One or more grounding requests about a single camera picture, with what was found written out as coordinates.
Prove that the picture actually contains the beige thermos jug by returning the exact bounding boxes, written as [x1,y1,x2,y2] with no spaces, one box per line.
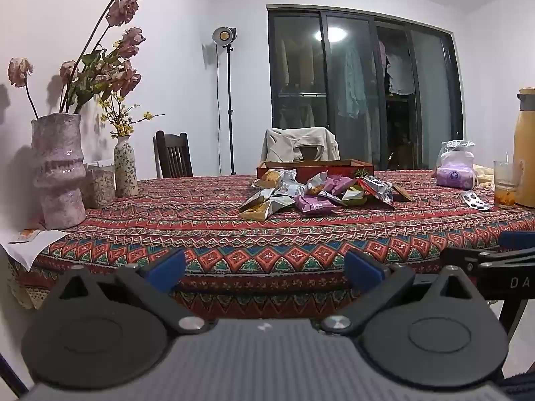
[512,88,535,209]

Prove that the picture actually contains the large pink ceramic vase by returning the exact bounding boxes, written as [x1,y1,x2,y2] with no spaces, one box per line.
[31,113,87,230]

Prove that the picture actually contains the purple tissue pack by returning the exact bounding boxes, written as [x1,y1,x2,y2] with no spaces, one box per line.
[436,152,477,190]

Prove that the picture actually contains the black framed sliding glass door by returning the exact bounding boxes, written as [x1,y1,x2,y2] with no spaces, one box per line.
[266,5,465,172]

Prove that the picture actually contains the red cardboard box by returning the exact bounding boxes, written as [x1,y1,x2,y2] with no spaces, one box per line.
[256,159,375,181]

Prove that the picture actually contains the small floral ceramic vase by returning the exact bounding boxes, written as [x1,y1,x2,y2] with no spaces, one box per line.
[114,136,140,198]

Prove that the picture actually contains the cream lace undercloth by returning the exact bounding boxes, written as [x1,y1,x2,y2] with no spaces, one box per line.
[7,255,55,310]

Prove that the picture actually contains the glass cup with drink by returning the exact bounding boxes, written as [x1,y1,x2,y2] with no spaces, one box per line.
[493,150,519,210]

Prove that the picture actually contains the cream cloth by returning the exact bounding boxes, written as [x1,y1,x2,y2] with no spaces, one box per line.
[472,166,496,188]

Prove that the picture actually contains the pile of snack packets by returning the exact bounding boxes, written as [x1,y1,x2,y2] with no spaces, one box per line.
[238,168,413,223]

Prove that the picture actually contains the white paper sheet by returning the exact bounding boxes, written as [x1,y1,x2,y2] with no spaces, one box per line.
[0,229,72,272]

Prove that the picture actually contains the wooden chair under jacket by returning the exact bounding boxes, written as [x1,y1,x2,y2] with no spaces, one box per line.
[298,145,325,162]

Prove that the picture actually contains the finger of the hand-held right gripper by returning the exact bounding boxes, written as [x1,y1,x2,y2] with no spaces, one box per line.
[499,230,535,253]
[442,247,535,270]

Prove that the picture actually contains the yellow flower sprigs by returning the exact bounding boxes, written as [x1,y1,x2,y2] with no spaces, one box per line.
[97,94,166,139]

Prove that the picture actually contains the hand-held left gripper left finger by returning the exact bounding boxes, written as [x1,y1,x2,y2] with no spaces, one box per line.
[54,248,210,336]

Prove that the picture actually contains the studio light on stand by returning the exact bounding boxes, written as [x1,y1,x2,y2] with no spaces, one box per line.
[212,26,239,176]

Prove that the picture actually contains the pill blister pack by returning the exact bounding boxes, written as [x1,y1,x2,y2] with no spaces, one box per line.
[460,190,494,212]

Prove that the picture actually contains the beige jacket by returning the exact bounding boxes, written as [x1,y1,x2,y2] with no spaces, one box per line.
[261,126,341,163]

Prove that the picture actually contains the red patterned tablecloth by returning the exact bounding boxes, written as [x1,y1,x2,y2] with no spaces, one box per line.
[6,170,535,322]

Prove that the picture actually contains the row of hanging clothes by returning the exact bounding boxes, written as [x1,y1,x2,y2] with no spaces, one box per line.
[278,37,419,120]

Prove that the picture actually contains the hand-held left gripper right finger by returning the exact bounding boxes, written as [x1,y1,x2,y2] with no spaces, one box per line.
[321,251,482,338]

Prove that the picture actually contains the dark wooden chair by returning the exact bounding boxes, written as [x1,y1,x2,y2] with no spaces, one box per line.
[153,130,194,179]

